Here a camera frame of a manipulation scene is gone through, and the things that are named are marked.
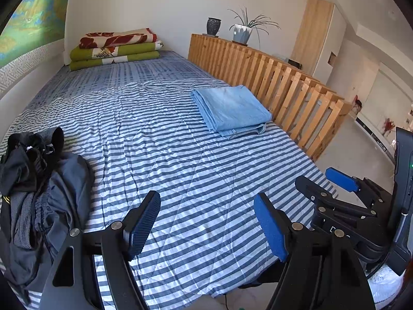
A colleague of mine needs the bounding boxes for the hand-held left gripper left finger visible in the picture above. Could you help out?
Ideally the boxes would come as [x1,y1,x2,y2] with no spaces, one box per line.
[39,190,162,310]

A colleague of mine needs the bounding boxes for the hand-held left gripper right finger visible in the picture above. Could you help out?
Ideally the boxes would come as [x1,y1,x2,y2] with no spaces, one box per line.
[253,192,376,310]

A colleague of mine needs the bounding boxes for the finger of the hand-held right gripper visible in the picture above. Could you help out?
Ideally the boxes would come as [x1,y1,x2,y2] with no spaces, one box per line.
[325,167,393,208]
[295,174,377,218]

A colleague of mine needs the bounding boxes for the dark grey pants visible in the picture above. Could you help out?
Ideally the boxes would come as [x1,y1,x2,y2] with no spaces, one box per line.
[0,153,95,299]

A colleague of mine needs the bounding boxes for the light blue denim jeans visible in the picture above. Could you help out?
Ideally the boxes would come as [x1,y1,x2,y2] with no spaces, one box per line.
[190,85,273,140]

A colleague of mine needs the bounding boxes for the person's right hand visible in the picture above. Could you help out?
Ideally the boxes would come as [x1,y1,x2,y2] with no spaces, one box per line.
[370,262,408,309]

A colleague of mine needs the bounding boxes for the blue white striped bed cover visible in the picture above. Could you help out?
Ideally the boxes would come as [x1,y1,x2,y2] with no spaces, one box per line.
[0,50,339,309]

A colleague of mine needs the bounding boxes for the wooden slat railing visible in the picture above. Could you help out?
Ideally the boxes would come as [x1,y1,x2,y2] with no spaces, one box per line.
[188,33,354,162]

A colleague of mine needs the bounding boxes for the black shorts with grey waistband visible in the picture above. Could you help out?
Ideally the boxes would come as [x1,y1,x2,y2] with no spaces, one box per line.
[0,127,65,249]

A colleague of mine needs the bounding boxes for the wooden wardrobe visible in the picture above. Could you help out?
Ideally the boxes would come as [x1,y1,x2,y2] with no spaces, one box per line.
[292,0,334,76]

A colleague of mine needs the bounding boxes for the potted plant in white pot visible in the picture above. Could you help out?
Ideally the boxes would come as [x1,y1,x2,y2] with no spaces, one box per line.
[227,6,281,47]

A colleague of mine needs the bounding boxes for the red floral folded blanket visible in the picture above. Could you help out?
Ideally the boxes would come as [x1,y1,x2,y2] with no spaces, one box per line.
[79,27,157,50]

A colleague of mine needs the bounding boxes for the dark ceramic pot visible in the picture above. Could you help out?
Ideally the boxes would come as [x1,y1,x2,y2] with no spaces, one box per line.
[206,18,222,37]

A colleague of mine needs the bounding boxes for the landscape wall hanging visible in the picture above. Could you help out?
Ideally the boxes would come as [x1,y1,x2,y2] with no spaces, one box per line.
[0,0,75,92]

